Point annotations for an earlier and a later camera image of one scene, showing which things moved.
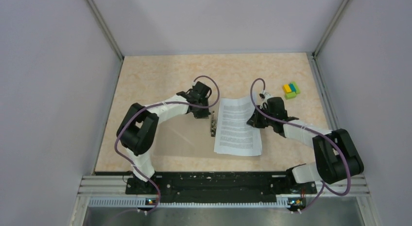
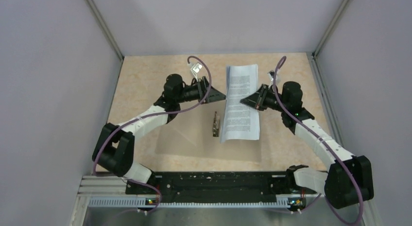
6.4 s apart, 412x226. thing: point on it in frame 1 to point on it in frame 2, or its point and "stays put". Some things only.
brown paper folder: [184, 137] stays put
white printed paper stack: [233, 135] to [240, 121]
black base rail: [222, 186] stays put
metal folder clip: [213, 125] stays put
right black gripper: [254, 121] to [257, 100]
